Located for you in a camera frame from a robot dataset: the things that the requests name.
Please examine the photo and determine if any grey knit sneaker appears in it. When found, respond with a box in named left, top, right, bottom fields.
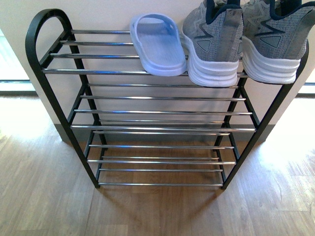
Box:
left=182, top=0, right=244, bottom=88
left=242, top=0, right=315, bottom=84

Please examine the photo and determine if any left window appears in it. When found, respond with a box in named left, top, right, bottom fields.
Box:
left=0, top=31, right=37, bottom=96

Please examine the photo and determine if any right window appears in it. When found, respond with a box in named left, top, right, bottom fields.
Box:
left=294, top=49, right=315, bottom=99

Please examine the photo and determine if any window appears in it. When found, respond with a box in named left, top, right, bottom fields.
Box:
left=294, top=49, right=315, bottom=99
left=0, top=31, right=37, bottom=96

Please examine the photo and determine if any black metal shoe rack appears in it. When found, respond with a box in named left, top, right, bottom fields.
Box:
left=25, top=8, right=310, bottom=190

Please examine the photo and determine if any light blue slipper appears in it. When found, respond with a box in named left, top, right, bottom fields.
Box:
left=129, top=13, right=187, bottom=76

